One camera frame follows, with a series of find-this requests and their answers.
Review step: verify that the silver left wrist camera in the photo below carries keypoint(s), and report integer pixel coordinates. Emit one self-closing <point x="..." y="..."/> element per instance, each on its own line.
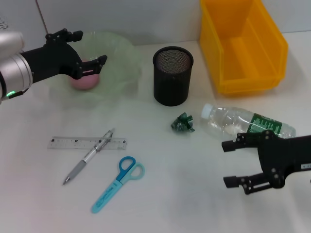
<point x="3" y="23"/>

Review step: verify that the blue scissors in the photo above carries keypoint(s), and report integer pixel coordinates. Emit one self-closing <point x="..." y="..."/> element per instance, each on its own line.
<point x="116" y="182"/>

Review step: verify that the yellow plastic bin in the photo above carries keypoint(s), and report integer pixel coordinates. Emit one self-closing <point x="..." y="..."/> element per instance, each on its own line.
<point x="243" y="48"/>

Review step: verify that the green glass fruit plate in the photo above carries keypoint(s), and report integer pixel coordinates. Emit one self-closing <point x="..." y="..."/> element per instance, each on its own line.
<point x="116" y="60"/>

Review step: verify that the pink peach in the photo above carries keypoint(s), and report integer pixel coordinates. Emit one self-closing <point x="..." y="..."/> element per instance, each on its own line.
<point x="85" y="83"/>

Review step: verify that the black mesh pen holder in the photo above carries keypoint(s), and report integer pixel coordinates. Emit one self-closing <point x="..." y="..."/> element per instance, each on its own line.
<point x="172" y="80"/>

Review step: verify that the clear plastic ruler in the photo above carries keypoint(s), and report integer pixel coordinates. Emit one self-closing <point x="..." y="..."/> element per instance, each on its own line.
<point x="68" y="142"/>

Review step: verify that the grey white ballpoint pen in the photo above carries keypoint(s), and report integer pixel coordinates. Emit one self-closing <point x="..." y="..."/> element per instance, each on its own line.
<point x="85" y="160"/>

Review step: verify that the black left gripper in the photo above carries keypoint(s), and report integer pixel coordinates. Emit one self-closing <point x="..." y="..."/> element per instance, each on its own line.
<point x="53" y="60"/>

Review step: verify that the green plastic scrap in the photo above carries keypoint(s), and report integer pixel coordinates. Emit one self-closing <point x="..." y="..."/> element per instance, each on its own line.
<point x="182" y="122"/>

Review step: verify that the clear water bottle green label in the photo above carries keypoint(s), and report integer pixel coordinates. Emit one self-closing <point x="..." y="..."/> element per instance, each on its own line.
<point x="228" y="119"/>

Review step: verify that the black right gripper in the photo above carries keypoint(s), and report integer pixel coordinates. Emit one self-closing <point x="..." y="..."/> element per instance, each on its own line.
<point x="284" y="155"/>

